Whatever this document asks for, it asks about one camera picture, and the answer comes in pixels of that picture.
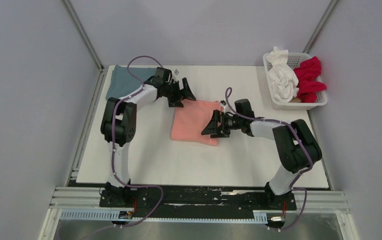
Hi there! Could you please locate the folded blue-grey t shirt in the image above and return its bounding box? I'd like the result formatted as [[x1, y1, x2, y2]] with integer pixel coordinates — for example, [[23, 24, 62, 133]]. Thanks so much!
[[105, 65, 156, 100]]

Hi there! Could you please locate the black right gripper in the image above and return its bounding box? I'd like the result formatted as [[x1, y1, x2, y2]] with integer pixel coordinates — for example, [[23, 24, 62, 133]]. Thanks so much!
[[201, 109, 243, 138]]

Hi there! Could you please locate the white plastic basket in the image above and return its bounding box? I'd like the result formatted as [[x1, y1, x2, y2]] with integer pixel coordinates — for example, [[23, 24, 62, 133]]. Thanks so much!
[[263, 51, 329, 111]]

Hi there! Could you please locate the right aluminium frame post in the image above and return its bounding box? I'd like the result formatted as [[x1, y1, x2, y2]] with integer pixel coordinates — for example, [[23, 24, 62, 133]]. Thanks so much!
[[303, 0, 341, 54]]

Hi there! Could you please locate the aluminium frame post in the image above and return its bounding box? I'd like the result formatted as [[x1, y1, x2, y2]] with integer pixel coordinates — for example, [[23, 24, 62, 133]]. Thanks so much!
[[61, 0, 104, 72], [303, 0, 341, 54]]

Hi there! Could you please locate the slotted white cable duct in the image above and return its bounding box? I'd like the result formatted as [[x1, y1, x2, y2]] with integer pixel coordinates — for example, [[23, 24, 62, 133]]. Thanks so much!
[[60, 210, 268, 223]]

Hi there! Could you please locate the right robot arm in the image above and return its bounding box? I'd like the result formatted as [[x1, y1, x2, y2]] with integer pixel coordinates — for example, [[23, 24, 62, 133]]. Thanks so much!
[[201, 98, 322, 209]]

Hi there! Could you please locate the pink t shirt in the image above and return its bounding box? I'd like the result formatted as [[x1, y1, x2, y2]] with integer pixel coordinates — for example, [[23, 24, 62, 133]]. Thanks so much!
[[170, 100, 223, 147]]

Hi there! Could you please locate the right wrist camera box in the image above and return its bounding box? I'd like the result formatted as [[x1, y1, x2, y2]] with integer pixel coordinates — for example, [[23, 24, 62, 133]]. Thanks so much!
[[219, 101, 226, 108]]

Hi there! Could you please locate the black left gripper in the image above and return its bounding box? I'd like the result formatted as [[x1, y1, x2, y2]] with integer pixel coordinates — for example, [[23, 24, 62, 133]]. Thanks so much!
[[163, 78, 196, 108]]

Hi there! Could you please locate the crumpled white t shirt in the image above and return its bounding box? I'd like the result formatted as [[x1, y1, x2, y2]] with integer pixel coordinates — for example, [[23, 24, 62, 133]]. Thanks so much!
[[266, 46, 299, 103]]

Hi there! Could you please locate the left aluminium frame post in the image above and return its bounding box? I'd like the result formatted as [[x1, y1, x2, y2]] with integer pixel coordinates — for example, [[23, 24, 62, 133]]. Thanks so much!
[[61, 0, 104, 72]]

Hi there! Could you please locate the aluminium front rail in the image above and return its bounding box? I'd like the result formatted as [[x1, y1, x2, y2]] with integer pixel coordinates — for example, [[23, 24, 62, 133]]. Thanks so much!
[[49, 187, 351, 214]]

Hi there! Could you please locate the crumpled red t shirt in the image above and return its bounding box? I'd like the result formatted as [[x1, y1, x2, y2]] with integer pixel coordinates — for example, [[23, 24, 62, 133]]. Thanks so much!
[[294, 56, 327, 103]]

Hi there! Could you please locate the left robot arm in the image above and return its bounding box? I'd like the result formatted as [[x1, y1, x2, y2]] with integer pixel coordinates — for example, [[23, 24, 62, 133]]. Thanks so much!
[[100, 67, 196, 207]]

